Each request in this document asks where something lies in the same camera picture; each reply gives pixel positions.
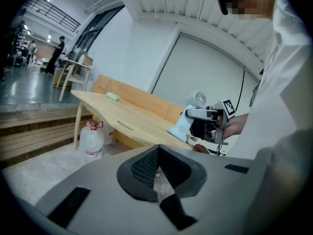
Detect black cable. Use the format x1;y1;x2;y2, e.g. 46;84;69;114
234;66;246;113

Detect white shelving rack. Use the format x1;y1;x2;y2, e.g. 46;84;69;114
9;21;31;67

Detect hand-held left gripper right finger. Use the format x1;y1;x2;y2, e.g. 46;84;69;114
156;144;268;235

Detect orange wooden bench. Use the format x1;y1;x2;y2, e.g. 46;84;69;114
92;74;185;125

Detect wooden steps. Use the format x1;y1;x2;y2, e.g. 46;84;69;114
0;106;94;169

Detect pale wooden side table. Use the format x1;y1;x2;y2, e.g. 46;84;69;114
52;58;95;103

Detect person's right forearm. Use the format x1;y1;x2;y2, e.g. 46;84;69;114
224;113;249;141

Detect black framed glass wall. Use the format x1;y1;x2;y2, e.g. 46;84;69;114
72;4;126;56

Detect clear plastic water jug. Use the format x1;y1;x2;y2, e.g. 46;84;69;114
79;119;105;159

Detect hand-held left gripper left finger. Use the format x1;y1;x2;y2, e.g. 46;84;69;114
35;144;177;235

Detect black metal railing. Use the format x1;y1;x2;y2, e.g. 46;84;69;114
24;0;82;33

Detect person's head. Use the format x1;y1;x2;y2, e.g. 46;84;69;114
224;0;278;22

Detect person's white shirt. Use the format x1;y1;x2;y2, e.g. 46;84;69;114
226;0;313;235

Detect light wooden cabinet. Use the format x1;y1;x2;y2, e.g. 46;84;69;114
52;68;74;89

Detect small brown object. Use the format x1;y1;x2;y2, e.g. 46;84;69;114
192;143;211;155

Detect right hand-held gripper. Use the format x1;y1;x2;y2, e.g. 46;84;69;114
184;99;236;146

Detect white plastic bucket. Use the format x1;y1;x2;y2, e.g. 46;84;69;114
103;125;116;146

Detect light wooden table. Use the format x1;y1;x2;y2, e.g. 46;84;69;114
70;90;196;151

